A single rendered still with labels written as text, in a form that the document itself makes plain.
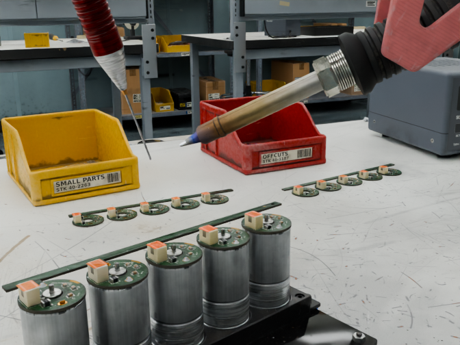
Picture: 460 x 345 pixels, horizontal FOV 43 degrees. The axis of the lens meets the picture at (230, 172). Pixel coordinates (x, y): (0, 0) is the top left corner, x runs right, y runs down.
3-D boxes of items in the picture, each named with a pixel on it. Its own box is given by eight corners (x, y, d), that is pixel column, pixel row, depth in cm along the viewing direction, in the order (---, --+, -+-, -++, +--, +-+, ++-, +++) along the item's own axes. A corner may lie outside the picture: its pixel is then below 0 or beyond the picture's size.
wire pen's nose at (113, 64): (103, 94, 21) (87, 55, 20) (126, 81, 21) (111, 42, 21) (120, 97, 20) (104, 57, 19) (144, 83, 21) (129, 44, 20)
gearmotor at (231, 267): (259, 332, 28) (259, 235, 27) (221, 351, 27) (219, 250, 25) (227, 313, 30) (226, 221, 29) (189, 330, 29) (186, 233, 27)
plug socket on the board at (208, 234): (222, 241, 27) (222, 227, 26) (208, 246, 26) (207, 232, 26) (211, 236, 27) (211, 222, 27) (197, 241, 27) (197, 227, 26)
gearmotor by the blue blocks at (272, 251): (298, 313, 30) (301, 220, 29) (265, 330, 29) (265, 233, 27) (266, 296, 32) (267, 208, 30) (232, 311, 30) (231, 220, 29)
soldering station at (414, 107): (526, 152, 66) (537, 67, 63) (441, 162, 62) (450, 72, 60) (439, 127, 80) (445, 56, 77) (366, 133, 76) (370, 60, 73)
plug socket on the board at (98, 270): (115, 278, 23) (113, 263, 23) (95, 285, 23) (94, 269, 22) (105, 272, 24) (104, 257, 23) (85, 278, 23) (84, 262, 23)
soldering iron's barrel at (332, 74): (205, 158, 23) (359, 87, 21) (187, 122, 22) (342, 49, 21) (209, 149, 24) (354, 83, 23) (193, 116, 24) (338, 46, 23)
